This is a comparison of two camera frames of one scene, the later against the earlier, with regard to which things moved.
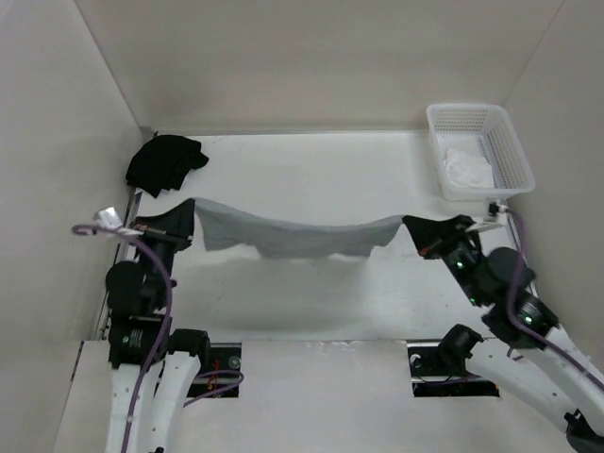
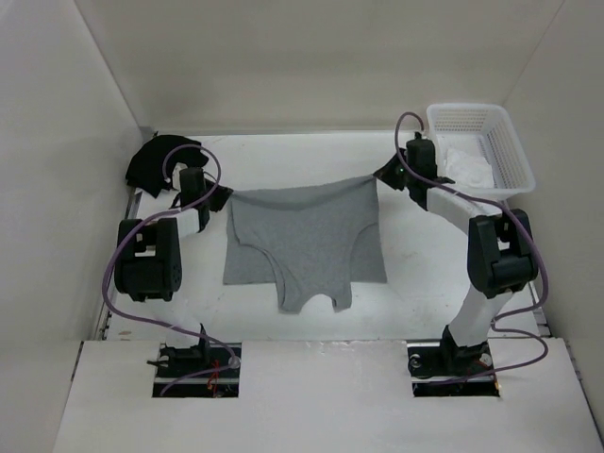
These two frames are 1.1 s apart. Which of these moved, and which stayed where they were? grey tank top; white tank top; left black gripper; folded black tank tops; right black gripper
Moved: left black gripper; grey tank top; right black gripper
Stayed: folded black tank tops; white tank top
